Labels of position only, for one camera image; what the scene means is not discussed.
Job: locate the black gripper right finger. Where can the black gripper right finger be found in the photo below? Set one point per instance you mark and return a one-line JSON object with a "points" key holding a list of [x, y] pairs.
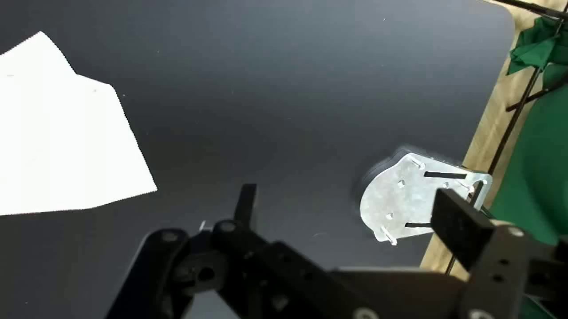
{"points": [[479, 241]]}

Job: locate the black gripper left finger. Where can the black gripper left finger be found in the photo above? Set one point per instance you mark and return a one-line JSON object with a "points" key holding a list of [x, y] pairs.
{"points": [[178, 266]]}

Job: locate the white cloth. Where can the white cloth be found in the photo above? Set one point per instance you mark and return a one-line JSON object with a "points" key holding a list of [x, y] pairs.
{"points": [[59, 135]]}

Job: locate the green backdrop cloth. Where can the green backdrop cloth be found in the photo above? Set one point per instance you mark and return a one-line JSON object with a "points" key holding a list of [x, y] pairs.
{"points": [[538, 171]]}

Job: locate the clear plate with screws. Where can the clear plate with screws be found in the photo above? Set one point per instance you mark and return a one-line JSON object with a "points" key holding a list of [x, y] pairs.
{"points": [[396, 201]]}

